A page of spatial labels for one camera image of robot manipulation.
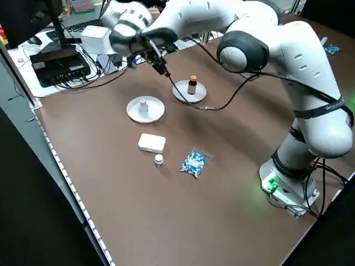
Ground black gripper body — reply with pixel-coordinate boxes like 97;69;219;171
130;40;160;63

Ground brown iodophor bottle orange cap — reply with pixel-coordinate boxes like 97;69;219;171
187;75;197;95

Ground gray round plate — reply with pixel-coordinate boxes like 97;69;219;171
172;79;207;105

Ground white round plate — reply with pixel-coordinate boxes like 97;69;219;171
126;95;166;124

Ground white flat box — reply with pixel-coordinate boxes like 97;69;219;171
96;52;131;75

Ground white cube box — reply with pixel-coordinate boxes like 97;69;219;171
80;25;113;55

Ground black keyboard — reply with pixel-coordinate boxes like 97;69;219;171
45;18;109;42

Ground black monitor stand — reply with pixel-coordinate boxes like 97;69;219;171
41;0;81;56

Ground black electronics box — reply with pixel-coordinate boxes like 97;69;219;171
29;51;92;88

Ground white plastic pill box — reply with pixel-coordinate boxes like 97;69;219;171
138;133;167;153

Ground white desk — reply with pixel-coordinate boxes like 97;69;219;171
7;11;211;98

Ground black monitor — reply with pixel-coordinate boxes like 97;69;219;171
0;0;64;50

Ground bag of blue white capsules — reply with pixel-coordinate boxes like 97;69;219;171
179;146;215;179
324;44;342;55

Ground black wall adapter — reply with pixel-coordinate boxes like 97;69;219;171
110;54;124;70

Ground black desk cable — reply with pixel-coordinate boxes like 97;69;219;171
59;62;134;90

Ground black loose cable with plug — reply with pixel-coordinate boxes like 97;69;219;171
165;35;267;112

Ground aluminium table edge rail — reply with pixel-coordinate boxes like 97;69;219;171
0;41;116;266

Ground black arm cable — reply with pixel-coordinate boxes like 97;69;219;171
241;69;351;221

